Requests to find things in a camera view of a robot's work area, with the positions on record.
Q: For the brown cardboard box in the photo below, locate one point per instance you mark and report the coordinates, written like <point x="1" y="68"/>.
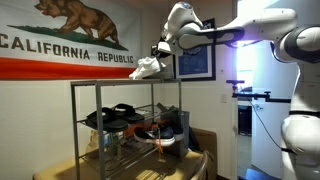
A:
<point x="205" y="146"/>

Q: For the white wall switch plate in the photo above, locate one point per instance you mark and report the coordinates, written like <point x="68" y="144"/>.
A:
<point x="223" y="98"/>

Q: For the white sneaker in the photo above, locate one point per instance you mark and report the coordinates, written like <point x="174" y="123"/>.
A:
<point x="145" y="66"/>

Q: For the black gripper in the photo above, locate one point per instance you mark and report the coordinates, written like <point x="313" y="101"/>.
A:
<point x="159" y="50"/>

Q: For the navy sneaker orange laces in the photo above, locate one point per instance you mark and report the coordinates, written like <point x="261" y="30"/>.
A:
<point x="156" y="135"/>

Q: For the grey metal shoe rack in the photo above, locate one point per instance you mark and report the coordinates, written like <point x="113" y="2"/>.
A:
<point x="100" y="116"/>

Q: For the black slide sandal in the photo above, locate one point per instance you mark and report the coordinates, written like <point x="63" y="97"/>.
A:
<point x="106" y="121"/>
<point x="128" y="113"/>

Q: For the California Republic flag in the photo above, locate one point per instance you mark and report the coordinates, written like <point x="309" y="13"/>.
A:
<point x="66" y="50"/>

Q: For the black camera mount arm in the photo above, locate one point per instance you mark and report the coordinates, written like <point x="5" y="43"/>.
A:
<point x="256" y="96"/>

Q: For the black framed blue picture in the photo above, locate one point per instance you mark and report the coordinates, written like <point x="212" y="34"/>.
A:
<point x="196" y="63"/>

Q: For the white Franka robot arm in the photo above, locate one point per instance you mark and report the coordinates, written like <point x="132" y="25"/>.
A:
<point x="263" y="23"/>

